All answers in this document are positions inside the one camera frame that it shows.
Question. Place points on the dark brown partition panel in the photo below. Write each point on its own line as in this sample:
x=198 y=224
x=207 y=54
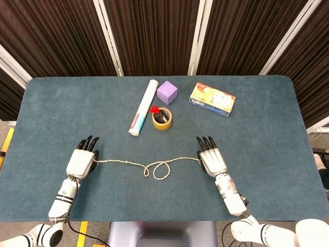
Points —
x=154 y=33
x=313 y=64
x=9 y=97
x=51 y=33
x=244 y=33

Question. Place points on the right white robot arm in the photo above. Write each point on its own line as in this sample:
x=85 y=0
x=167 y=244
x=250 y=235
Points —
x=231 y=195

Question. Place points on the yellow blue cardboard box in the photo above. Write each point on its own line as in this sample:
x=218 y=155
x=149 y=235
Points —
x=213 y=99

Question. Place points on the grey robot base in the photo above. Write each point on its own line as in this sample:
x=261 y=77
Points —
x=123 y=234

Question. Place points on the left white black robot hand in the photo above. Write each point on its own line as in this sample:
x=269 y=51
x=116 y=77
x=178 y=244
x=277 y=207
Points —
x=79 y=162

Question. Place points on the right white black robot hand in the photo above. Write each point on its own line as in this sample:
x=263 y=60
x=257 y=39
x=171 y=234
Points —
x=213 y=160

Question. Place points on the white rolled paper tube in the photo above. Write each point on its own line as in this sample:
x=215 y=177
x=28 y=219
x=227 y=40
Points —
x=144 y=108

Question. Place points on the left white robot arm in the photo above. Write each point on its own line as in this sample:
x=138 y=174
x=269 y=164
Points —
x=63 y=198

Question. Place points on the black bottle with red cap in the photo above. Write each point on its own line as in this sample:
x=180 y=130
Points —
x=162 y=117

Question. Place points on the yellow tape roll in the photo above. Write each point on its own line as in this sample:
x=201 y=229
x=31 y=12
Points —
x=162 y=126

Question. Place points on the blue felt table mat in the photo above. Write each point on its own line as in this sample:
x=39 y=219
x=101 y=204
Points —
x=77 y=115

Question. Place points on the white shoe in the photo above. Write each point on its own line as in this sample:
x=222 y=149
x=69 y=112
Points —
x=318 y=160

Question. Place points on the purple foam cube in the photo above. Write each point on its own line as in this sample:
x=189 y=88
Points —
x=167 y=92

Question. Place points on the yellow floor tape strip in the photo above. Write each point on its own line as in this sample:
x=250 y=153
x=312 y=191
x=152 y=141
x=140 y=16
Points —
x=82 y=234
x=8 y=137

